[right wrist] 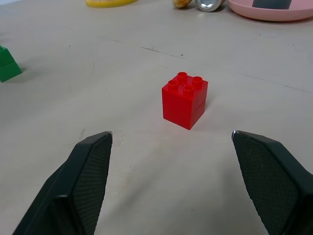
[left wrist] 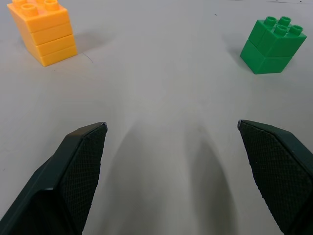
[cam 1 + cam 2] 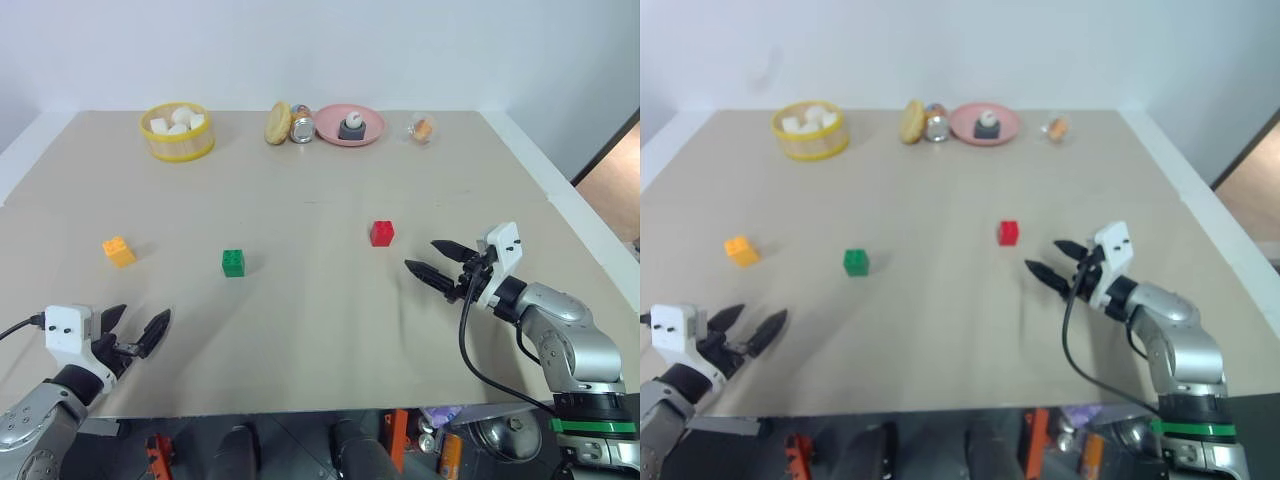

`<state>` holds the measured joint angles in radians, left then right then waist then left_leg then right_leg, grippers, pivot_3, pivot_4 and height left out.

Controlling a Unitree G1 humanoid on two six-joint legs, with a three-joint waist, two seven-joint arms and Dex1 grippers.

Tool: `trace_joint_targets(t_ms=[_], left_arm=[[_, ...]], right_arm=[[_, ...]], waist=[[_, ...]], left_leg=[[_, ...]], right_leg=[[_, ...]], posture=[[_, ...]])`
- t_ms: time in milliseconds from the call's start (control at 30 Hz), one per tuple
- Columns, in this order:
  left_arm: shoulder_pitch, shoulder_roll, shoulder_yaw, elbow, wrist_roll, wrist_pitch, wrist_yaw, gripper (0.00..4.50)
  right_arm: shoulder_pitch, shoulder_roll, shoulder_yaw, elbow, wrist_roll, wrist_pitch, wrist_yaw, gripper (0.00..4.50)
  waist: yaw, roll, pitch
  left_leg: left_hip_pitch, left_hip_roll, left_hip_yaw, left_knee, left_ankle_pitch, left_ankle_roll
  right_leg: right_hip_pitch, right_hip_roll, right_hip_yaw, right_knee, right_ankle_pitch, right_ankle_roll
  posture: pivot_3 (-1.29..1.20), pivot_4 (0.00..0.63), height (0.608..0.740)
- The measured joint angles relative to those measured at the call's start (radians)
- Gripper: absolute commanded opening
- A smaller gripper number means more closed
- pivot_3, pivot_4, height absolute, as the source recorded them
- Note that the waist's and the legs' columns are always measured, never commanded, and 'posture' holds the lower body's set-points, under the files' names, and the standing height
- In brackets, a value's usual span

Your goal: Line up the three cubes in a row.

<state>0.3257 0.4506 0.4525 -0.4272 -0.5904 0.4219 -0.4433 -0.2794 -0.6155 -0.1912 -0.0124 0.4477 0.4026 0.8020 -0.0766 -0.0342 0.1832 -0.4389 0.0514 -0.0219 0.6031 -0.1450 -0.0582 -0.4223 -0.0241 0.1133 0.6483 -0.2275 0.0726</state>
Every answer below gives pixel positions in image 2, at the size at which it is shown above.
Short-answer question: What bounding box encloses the yellow toy brick stack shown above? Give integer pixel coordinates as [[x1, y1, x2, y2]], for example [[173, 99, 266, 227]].
[[6, 0, 78, 67]]

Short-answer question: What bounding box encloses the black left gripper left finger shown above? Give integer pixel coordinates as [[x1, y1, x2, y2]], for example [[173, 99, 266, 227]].
[[0, 121, 109, 235]]

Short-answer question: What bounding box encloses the green toy brick stack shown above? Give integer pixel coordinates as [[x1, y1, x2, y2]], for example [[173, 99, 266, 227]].
[[239, 16, 308, 75]]

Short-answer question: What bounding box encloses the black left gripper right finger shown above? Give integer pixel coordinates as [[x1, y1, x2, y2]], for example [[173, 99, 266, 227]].
[[237, 119, 313, 235]]

